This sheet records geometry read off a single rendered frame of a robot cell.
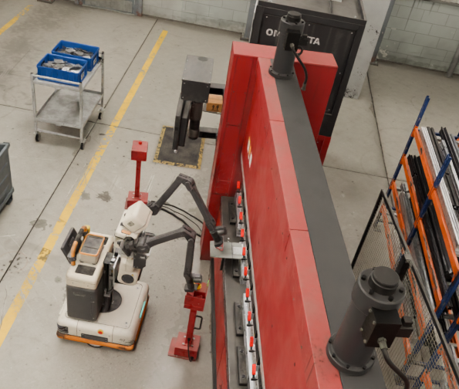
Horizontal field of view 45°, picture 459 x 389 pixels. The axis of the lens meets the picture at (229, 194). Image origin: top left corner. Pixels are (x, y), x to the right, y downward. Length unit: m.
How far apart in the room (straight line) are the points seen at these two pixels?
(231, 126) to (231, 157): 0.32
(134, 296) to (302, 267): 2.64
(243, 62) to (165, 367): 2.61
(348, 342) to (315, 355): 0.17
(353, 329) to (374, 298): 0.20
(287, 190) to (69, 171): 4.16
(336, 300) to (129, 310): 2.71
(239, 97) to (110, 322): 2.16
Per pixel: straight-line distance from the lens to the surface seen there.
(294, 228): 2.86
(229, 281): 4.47
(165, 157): 7.14
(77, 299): 4.70
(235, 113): 4.75
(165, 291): 5.50
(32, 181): 6.74
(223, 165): 5.04
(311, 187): 3.16
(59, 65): 7.01
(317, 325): 2.45
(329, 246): 2.82
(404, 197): 6.12
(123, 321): 4.89
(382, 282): 2.04
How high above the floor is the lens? 4.12
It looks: 38 degrees down
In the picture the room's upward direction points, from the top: 11 degrees clockwise
